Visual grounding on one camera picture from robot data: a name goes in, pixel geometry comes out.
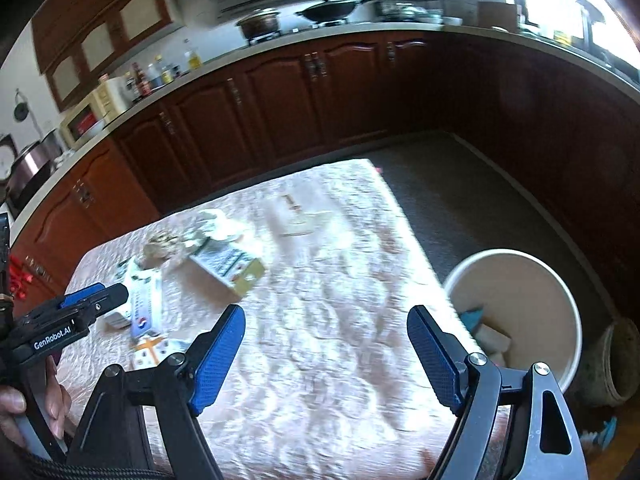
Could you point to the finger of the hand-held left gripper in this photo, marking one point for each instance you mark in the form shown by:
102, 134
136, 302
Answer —
112, 295
80, 297

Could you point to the person's left hand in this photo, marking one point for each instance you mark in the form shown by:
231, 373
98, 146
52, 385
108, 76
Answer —
57, 395

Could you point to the dark red-label sauce bottle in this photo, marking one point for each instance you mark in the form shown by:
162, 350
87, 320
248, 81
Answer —
139, 82

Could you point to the dark lidded cooking pot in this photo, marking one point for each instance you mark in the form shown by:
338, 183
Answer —
260, 22

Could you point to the yellow oil bottle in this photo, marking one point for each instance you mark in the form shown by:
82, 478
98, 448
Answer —
194, 60

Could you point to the black hanging pan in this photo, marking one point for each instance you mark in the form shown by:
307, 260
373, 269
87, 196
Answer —
21, 110

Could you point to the clear sauce bottle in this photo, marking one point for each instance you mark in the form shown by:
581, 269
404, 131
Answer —
154, 77

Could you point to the wooden cutting board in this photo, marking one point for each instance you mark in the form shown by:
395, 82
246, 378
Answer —
497, 15

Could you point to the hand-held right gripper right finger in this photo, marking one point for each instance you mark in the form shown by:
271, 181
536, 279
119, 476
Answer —
435, 355

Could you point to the yellow-cap seasoning bottle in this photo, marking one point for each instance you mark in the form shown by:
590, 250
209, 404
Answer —
164, 72

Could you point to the light blue cloth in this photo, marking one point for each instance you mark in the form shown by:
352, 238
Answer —
472, 319

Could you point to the yellow microwave oven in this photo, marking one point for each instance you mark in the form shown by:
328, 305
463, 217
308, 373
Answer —
100, 105

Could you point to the black wok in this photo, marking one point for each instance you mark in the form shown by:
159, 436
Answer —
330, 10

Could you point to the red tassel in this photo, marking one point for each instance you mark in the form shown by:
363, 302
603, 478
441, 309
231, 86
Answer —
20, 280

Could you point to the small blue object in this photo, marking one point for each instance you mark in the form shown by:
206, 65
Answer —
607, 434

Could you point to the beige crumpled paper ball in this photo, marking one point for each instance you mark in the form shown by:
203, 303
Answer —
162, 249

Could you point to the wooden base cabinets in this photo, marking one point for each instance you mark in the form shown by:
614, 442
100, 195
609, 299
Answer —
300, 105

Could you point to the gas stove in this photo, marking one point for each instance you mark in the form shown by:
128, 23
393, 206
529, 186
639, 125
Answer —
330, 23

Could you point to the white and blue medicine box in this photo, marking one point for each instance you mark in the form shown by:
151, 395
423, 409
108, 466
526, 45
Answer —
145, 305

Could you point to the long white foam block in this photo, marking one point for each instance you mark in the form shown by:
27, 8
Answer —
492, 337

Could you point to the white plastic bucket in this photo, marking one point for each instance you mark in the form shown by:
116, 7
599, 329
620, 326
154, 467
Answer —
540, 300

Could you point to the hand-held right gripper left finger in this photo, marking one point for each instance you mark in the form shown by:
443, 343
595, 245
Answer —
220, 355

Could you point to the wooden wall cabinets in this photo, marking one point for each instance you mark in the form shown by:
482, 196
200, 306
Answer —
65, 17

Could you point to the orange printed snack bag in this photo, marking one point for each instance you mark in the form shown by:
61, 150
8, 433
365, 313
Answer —
155, 352

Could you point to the green and white carton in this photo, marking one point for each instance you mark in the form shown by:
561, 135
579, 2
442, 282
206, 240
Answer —
225, 265

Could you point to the chrome faucet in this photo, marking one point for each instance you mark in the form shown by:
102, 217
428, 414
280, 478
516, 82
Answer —
592, 20

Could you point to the crumpled white tissue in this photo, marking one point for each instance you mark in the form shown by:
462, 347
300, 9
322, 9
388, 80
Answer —
215, 222

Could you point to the white bowl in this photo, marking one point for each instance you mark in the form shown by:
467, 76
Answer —
452, 20

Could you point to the steel rice cooker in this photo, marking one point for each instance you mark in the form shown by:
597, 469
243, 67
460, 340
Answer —
32, 170

